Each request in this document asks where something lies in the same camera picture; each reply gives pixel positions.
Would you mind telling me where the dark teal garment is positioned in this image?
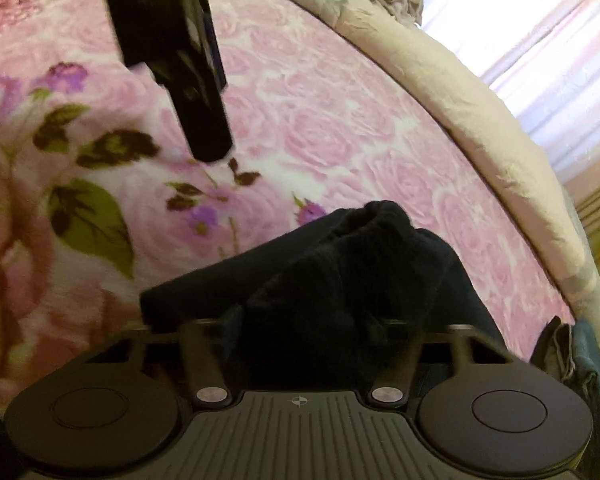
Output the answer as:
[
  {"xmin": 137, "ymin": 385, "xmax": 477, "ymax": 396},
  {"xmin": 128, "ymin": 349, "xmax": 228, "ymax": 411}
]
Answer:
[{"xmin": 569, "ymin": 319, "xmax": 600, "ymax": 462}]

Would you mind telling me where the dark grey garment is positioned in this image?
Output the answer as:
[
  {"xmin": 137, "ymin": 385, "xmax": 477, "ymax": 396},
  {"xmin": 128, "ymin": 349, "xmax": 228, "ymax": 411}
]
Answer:
[{"xmin": 529, "ymin": 319, "xmax": 577, "ymax": 387}]

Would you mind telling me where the cream pillow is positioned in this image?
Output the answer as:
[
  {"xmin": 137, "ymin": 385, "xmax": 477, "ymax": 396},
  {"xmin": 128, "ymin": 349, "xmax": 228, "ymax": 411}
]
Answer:
[{"xmin": 219, "ymin": 0, "xmax": 600, "ymax": 342}]

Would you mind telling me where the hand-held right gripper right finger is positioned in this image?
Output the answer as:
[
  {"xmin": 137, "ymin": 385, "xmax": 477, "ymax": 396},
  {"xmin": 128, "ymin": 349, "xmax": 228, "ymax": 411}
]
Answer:
[{"xmin": 366, "ymin": 324, "xmax": 518, "ymax": 407}]

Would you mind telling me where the pink floral blanket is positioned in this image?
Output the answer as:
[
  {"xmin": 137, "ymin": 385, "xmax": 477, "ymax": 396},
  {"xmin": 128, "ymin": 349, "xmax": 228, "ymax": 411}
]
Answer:
[{"xmin": 0, "ymin": 0, "xmax": 577, "ymax": 412}]

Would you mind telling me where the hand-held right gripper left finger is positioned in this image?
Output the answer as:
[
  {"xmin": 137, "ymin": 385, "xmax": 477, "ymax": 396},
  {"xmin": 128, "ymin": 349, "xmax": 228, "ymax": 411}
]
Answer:
[{"xmin": 82, "ymin": 304, "xmax": 246, "ymax": 407}]

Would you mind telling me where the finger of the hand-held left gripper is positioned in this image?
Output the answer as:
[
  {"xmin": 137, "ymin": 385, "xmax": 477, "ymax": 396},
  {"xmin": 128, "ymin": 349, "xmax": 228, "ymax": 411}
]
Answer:
[{"xmin": 151, "ymin": 9, "xmax": 234, "ymax": 164}]

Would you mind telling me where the black sweater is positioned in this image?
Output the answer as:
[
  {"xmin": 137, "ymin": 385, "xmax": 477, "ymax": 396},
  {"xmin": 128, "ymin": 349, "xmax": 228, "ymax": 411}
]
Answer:
[{"xmin": 139, "ymin": 199, "xmax": 507, "ymax": 397}]

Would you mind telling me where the white pink curtain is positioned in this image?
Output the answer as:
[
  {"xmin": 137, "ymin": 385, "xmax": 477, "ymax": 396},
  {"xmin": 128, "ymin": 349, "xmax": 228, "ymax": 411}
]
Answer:
[{"xmin": 414, "ymin": 0, "xmax": 600, "ymax": 202}]

